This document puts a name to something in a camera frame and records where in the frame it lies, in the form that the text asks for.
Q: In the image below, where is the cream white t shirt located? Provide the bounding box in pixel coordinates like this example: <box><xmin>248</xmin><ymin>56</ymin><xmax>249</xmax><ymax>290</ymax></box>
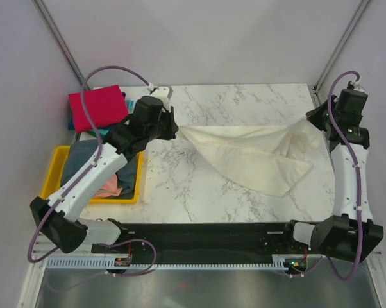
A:
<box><xmin>176</xmin><ymin>117</ymin><xmax>322</xmax><ymax>197</ymax></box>

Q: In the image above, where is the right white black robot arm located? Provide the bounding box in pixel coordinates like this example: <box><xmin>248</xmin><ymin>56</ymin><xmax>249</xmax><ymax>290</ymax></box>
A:
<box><xmin>281</xmin><ymin>87</ymin><xmax>384</xmax><ymax>262</ymax></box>

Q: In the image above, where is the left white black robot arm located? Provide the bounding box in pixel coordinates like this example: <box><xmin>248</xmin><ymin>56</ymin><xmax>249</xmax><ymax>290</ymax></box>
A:
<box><xmin>30</xmin><ymin>92</ymin><xmax>178</xmax><ymax>253</ymax></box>

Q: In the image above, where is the folded turquoise t shirt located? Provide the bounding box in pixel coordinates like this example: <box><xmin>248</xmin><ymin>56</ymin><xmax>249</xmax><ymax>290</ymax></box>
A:
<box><xmin>86</xmin><ymin>99</ymin><xmax>135</xmax><ymax>137</ymax></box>

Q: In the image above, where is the folded magenta t shirt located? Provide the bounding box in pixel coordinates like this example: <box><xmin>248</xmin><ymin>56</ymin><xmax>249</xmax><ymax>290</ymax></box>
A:
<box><xmin>69</xmin><ymin>85</ymin><xmax>129</xmax><ymax>133</ymax></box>

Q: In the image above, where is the pink t shirt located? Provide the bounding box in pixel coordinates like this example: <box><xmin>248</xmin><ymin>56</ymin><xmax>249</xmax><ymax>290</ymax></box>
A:
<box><xmin>93</xmin><ymin>174</ymin><xmax>122</xmax><ymax>198</ymax></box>

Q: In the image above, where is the grey blue t shirt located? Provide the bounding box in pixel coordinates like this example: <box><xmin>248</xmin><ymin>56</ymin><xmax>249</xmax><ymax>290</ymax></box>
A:
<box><xmin>60</xmin><ymin>139</ymin><xmax>137</xmax><ymax>198</ymax></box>

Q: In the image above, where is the folded navy blue t shirt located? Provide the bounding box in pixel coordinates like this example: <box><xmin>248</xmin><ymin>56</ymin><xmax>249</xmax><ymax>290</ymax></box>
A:
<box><xmin>67</xmin><ymin>92</ymin><xmax>126</xmax><ymax>130</ymax></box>

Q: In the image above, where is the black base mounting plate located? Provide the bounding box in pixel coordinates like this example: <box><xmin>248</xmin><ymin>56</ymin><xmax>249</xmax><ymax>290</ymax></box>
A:
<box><xmin>91</xmin><ymin>223</ymin><xmax>308</xmax><ymax>262</ymax></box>

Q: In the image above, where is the yellow plastic tray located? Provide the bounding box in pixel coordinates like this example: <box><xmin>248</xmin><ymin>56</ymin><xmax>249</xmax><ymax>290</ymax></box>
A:
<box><xmin>40</xmin><ymin>145</ymin><xmax>144</xmax><ymax>205</ymax></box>

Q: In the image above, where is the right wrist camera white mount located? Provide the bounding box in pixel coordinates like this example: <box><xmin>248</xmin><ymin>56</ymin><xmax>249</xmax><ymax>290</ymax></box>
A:
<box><xmin>347</xmin><ymin>81</ymin><xmax>365</xmax><ymax>92</ymax></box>

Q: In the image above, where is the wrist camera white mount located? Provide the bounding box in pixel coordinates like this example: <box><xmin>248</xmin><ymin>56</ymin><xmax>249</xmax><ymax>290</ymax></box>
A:
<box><xmin>347</xmin><ymin>81</ymin><xmax>365</xmax><ymax>92</ymax></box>
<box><xmin>146</xmin><ymin>83</ymin><xmax>173</xmax><ymax>105</ymax></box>

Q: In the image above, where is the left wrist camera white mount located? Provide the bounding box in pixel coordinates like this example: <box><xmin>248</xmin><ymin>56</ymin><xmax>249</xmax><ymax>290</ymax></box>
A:
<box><xmin>146</xmin><ymin>83</ymin><xmax>173</xmax><ymax>105</ymax></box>

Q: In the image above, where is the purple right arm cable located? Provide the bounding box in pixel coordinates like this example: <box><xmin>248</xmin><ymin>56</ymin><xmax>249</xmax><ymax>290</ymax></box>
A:
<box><xmin>326</xmin><ymin>71</ymin><xmax>370</xmax><ymax>282</ymax></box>

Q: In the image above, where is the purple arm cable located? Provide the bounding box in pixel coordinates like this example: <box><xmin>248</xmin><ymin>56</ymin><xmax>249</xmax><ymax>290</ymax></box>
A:
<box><xmin>26</xmin><ymin>65</ymin><xmax>157</xmax><ymax>264</ymax></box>
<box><xmin>326</xmin><ymin>71</ymin><xmax>370</xmax><ymax>282</ymax></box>

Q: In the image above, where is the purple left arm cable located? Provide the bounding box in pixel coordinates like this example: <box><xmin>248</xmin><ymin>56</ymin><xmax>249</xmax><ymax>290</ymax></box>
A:
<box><xmin>26</xmin><ymin>65</ymin><xmax>157</xmax><ymax>264</ymax></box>

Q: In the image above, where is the right aluminium frame post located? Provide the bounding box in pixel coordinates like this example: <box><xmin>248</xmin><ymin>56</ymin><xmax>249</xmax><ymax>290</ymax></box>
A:
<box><xmin>312</xmin><ymin>0</ymin><xmax>373</xmax><ymax>96</ymax></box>

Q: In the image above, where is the aluminium frame post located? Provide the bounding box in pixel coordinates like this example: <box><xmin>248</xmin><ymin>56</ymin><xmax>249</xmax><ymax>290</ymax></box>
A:
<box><xmin>312</xmin><ymin>0</ymin><xmax>373</xmax><ymax>96</ymax></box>
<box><xmin>31</xmin><ymin>0</ymin><xmax>89</xmax><ymax>90</ymax></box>

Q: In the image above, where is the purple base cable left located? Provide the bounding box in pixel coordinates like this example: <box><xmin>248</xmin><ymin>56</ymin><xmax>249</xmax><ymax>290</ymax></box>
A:
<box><xmin>45</xmin><ymin>237</ymin><xmax>162</xmax><ymax>293</ymax></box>

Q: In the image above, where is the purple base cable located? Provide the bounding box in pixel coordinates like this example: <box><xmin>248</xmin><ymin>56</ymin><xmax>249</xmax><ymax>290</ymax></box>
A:
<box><xmin>45</xmin><ymin>237</ymin><xmax>162</xmax><ymax>293</ymax></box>
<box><xmin>284</xmin><ymin>256</ymin><xmax>324</xmax><ymax>278</ymax></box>

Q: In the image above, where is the left aluminium frame post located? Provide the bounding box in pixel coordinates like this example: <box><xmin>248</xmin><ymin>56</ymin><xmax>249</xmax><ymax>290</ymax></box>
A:
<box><xmin>31</xmin><ymin>0</ymin><xmax>89</xmax><ymax>90</ymax></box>

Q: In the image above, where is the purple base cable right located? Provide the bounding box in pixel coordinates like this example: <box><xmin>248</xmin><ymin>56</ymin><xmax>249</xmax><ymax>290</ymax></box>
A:
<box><xmin>284</xmin><ymin>256</ymin><xmax>324</xmax><ymax>278</ymax></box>

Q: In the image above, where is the white slotted cable duct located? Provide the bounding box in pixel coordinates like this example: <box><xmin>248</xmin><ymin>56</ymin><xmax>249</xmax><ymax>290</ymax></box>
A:
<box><xmin>45</xmin><ymin>254</ymin><xmax>306</xmax><ymax>271</ymax></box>

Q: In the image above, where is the aluminium extrusion rail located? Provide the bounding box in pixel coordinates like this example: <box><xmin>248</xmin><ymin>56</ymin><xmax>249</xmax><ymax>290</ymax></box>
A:
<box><xmin>32</xmin><ymin>236</ymin><xmax>57</xmax><ymax>259</ymax></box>

